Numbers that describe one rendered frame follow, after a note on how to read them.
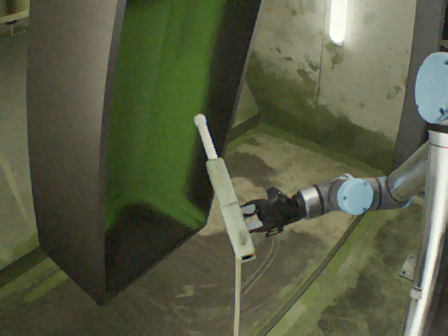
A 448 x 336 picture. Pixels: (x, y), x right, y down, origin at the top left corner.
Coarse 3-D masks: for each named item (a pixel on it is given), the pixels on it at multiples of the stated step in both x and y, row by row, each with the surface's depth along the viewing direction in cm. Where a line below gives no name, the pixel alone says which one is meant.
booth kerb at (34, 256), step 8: (256, 112) 340; (248, 120) 333; (256, 120) 342; (232, 128) 318; (240, 128) 327; (248, 128) 337; (232, 136) 322; (32, 248) 199; (40, 248) 203; (24, 256) 195; (32, 256) 200; (40, 256) 204; (48, 256) 210; (8, 264) 187; (16, 264) 191; (24, 264) 196; (32, 264) 201; (0, 272) 183; (8, 272) 188; (16, 272) 192; (24, 272) 197; (0, 280) 184; (8, 280) 188; (0, 288) 185
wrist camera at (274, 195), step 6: (270, 192) 116; (276, 192) 115; (282, 192) 120; (270, 198) 115; (276, 198) 114; (282, 198) 116; (288, 198) 122; (276, 204) 116; (282, 204) 117; (288, 204) 119; (282, 210) 119; (288, 210) 120; (294, 210) 121
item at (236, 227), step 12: (204, 120) 138; (204, 132) 135; (204, 144) 133; (216, 156) 130; (216, 168) 126; (216, 180) 123; (228, 180) 123; (216, 192) 122; (228, 192) 121; (228, 204) 119; (228, 216) 117; (240, 216) 116; (228, 228) 115; (240, 228) 114; (240, 240) 111; (240, 252) 110; (252, 252) 111
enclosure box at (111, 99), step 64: (64, 0) 85; (128, 0) 125; (192, 0) 138; (256, 0) 125; (64, 64) 93; (128, 64) 144; (192, 64) 150; (64, 128) 103; (128, 128) 164; (192, 128) 162; (64, 192) 117; (128, 192) 184; (192, 192) 176; (64, 256) 137; (128, 256) 158
